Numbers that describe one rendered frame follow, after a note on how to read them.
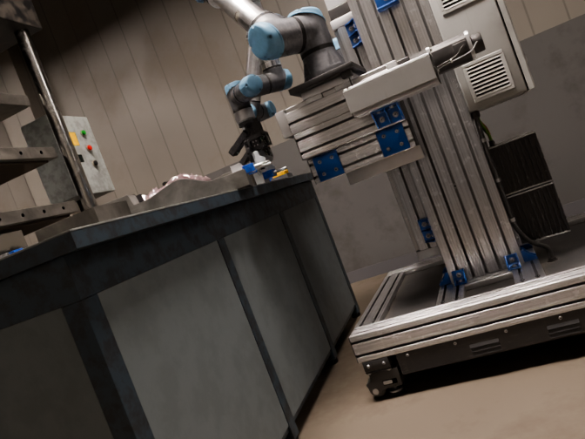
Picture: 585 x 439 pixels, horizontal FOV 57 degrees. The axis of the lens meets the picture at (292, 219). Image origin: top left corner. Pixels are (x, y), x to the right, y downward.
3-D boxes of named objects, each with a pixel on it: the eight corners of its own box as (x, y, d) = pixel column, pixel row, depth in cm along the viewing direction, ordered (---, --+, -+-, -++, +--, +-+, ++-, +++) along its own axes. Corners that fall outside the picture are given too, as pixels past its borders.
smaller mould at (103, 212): (135, 223, 152) (126, 199, 152) (103, 232, 138) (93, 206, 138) (80, 246, 158) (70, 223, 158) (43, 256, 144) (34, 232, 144)
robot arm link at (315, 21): (340, 39, 177) (326, 0, 177) (308, 46, 171) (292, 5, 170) (322, 54, 188) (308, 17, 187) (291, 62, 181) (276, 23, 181)
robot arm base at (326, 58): (353, 70, 184) (343, 43, 184) (343, 66, 170) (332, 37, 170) (313, 89, 190) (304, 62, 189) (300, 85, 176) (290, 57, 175)
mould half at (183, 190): (254, 186, 202) (244, 158, 201) (250, 184, 176) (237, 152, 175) (129, 233, 202) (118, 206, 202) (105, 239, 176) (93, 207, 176)
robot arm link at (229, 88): (227, 81, 202) (219, 89, 209) (238, 109, 202) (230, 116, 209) (245, 77, 205) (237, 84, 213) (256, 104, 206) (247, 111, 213)
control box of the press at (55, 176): (196, 381, 281) (91, 114, 275) (168, 408, 252) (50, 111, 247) (161, 391, 288) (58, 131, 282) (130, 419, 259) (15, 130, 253)
